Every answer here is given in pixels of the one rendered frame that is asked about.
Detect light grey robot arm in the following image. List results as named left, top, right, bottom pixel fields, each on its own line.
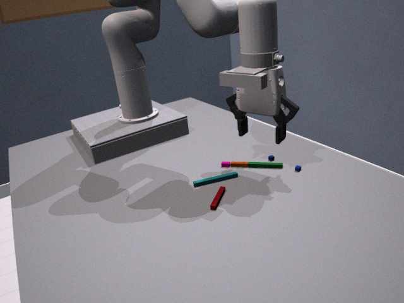
left=102, top=0, right=284, bottom=124

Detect orange rod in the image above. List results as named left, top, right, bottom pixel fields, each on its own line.
left=230, top=162, right=248, bottom=168

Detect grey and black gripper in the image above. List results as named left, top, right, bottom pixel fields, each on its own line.
left=226, top=65, right=299, bottom=144

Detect turquoise rod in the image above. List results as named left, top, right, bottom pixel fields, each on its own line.
left=193, top=172, right=238, bottom=187

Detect green rod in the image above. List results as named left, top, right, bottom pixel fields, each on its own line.
left=248, top=162, right=283, bottom=169

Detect red rod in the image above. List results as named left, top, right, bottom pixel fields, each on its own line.
left=210, top=186, right=225, bottom=211

